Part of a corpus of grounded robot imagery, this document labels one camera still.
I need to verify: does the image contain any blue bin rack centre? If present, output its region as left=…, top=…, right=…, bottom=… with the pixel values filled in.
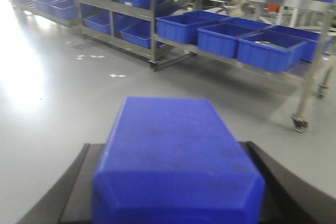
left=197, top=23, right=257, bottom=59

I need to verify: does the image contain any blue bin rack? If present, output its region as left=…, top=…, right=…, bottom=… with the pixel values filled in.
left=156, top=10, right=229, bottom=45
left=237, top=30, right=306, bottom=73
left=197, top=23, right=257, bottom=59

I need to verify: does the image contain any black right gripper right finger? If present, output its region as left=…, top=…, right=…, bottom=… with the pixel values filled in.
left=239, top=141, right=335, bottom=223

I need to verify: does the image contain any blue bin rack left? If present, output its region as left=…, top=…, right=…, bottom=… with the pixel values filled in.
left=156, top=10, right=229, bottom=45

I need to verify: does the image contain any blue bin front rack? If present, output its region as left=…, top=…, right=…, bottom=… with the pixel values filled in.
left=237, top=30, right=306, bottom=73

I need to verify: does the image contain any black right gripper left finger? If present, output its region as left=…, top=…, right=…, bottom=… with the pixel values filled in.
left=18, top=144, right=104, bottom=223

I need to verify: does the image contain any steel shelf rack middle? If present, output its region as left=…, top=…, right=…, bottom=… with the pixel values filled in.
left=75, top=0, right=159, bottom=71

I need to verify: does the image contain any steel wheeled rack right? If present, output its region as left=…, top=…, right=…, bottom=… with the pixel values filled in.
left=149, top=0, right=335, bottom=133

